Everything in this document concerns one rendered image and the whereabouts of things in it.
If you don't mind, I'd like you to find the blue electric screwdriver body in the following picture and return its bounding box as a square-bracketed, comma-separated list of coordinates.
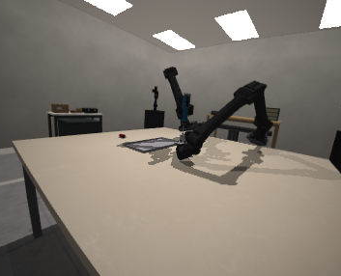
[181, 95, 189, 127]

